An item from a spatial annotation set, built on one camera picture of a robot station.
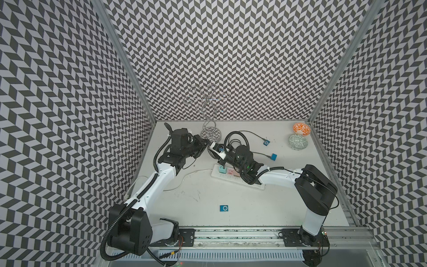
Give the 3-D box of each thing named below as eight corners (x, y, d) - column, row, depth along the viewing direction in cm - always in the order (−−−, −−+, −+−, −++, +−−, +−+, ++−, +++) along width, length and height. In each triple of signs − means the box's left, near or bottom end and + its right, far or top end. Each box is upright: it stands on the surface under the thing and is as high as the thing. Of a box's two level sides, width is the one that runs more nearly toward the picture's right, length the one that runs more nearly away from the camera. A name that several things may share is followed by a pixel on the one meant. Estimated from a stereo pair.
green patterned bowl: (296, 154, 103) (299, 148, 99) (284, 142, 109) (287, 137, 105) (306, 147, 107) (310, 142, 102) (294, 137, 112) (297, 131, 108)
